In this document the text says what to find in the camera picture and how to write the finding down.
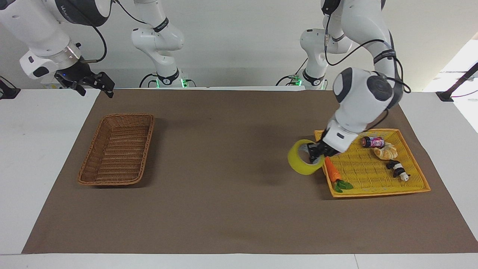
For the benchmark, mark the small purple can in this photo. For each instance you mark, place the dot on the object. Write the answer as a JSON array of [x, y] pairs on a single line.
[[374, 142]]

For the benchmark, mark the black and white panda toy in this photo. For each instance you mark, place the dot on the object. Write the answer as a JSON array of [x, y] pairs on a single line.
[[396, 169]]

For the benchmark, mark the brown wicker basket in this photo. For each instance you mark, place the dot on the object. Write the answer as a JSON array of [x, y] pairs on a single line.
[[117, 149]]

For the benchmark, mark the black stand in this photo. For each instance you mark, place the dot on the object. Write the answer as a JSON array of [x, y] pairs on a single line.
[[8, 91], [457, 84]]

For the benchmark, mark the yellow-green tape roll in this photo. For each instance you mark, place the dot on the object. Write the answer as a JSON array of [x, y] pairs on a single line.
[[297, 164]]

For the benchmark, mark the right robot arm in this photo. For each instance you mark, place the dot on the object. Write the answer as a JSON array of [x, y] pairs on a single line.
[[41, 37]]

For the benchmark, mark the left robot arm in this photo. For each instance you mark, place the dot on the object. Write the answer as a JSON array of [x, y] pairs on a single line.
[[360, 101]]

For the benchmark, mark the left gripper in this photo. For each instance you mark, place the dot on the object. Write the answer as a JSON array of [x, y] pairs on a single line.
[[330, 149]]

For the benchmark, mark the toy croissant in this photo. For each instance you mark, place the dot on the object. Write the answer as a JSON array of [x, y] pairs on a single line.
[[386, 151]]

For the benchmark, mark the orange toy carrot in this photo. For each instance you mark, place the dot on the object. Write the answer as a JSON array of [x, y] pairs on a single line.
[[332, 172]]

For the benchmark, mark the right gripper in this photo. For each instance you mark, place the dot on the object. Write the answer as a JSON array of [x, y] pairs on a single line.
[[74, 73]]

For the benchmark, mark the yellow woven basket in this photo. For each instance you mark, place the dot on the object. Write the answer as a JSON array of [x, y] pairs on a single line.
[[373, 175]]

